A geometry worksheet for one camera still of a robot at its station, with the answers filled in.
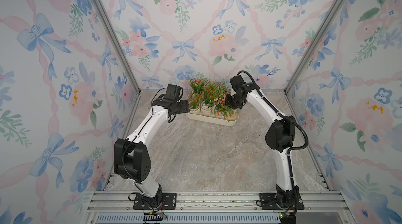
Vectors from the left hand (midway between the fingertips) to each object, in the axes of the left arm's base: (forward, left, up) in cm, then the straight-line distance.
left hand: (183, 106), depth 88 cm
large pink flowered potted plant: (-2, -21, 0) cm, 21 cm away
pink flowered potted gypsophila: (+20, -7, -2) cm, 22 cm away
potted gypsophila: (+22, -18, -6) cm, 29 cm away
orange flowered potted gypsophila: (+10, -6, -5) cm, 12 cm away
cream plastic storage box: (+5, -9, -16) cm, 19 cm away
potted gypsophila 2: (+9, -14, -1) cm, 17 cm away
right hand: (+8, -24, -8) cm, 26 cm away
